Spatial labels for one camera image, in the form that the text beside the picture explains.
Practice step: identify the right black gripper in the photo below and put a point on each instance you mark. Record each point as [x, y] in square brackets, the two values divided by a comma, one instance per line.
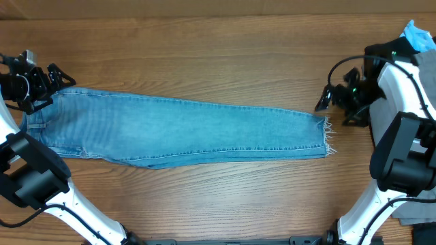
[339, 99]

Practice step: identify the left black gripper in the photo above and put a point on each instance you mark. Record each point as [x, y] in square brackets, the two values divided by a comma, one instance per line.
[43, 87]

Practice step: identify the light blue denim jeans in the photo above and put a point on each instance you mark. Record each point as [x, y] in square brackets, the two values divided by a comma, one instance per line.
[159, 132]

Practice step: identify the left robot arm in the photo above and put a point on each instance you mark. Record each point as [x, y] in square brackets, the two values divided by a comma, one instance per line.
[33, 175]

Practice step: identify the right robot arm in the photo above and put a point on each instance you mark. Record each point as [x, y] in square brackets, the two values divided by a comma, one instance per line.
[402, 164]

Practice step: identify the light blue cloth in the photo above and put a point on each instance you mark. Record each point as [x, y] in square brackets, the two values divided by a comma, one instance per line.
[420, 40]

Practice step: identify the grey shorts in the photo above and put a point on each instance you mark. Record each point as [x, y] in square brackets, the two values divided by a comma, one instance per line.
[401, 96]

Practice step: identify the black garment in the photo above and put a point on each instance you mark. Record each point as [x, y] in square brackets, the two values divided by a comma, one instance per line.
[424, 234]

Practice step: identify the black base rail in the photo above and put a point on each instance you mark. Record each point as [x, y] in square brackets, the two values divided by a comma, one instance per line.
[231, 242]

